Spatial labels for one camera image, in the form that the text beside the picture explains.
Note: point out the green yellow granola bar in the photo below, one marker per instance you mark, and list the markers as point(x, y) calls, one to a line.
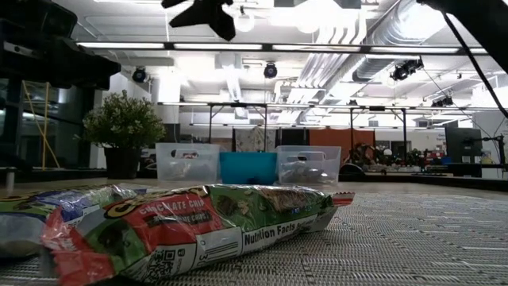
point(297, 175)

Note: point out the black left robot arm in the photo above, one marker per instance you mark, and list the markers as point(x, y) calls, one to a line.
point(24, 20)

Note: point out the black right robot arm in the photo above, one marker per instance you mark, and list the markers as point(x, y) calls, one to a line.
point(484, 24)

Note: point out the chocolate chip granola bar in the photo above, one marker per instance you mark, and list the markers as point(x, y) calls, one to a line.
point(178, 230)
point(189, 155)

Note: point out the blue oatmeal raisin granola bar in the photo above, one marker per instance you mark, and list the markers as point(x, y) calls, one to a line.
point(67, 202)

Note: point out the long ceiling light strip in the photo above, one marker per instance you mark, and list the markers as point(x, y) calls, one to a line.
point(119, 45)

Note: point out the green potted plant black pot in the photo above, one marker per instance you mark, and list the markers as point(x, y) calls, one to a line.
point(119, 119)

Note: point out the patterned curtain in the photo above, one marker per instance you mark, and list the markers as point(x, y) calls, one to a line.
point(254, 139)

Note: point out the black panel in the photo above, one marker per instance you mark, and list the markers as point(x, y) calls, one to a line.
point(293, 137)

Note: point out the clear plastic bin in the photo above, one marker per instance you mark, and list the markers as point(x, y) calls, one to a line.
point(186, 165)
point(293, 153)

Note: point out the teal plastic bin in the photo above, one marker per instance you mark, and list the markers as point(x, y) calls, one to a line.
point(248, 167)

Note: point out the orange partition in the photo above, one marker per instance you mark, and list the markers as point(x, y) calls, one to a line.
point(337, 137)

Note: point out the black ceiling spotlight cluster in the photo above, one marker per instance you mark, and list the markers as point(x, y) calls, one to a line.
point(406, 68)
point(443, 101)

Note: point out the black chair back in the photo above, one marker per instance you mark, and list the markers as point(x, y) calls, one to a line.
point(351, 170)

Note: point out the blue box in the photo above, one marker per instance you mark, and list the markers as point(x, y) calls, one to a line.
point(441, 161)

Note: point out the black monitor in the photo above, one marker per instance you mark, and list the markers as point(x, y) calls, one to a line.
point(462, 145)

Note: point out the grey mesh table mat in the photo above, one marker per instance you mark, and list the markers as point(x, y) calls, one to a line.
point(397, 246)

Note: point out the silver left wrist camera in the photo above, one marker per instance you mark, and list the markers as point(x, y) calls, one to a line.
point(16, 48)

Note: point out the black rig frame post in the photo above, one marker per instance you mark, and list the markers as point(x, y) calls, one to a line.
point(14, 119)

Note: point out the black workstation frame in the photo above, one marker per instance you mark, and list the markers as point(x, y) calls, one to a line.
point(377, 108)
point(238, 105)

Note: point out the white cylindrical post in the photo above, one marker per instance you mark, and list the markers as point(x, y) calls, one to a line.
point(10, 178)

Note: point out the black table border rail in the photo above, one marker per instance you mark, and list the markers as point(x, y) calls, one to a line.
point(436, 180)

